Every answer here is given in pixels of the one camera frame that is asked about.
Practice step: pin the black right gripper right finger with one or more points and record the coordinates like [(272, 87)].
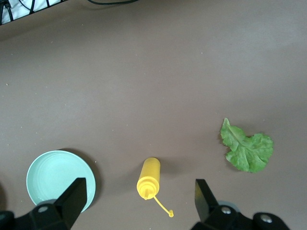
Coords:
[(208, 210)]

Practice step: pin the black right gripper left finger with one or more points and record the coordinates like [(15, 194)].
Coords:
[(64, 208)]

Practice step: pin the green lettuce leaf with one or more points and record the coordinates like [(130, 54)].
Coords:
[(247, 153)]

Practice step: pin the yellow squeeze mustard bottle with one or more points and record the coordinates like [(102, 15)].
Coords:
[(149, 172)]

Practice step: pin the mint green round plate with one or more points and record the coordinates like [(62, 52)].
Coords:
[(55, 172)]

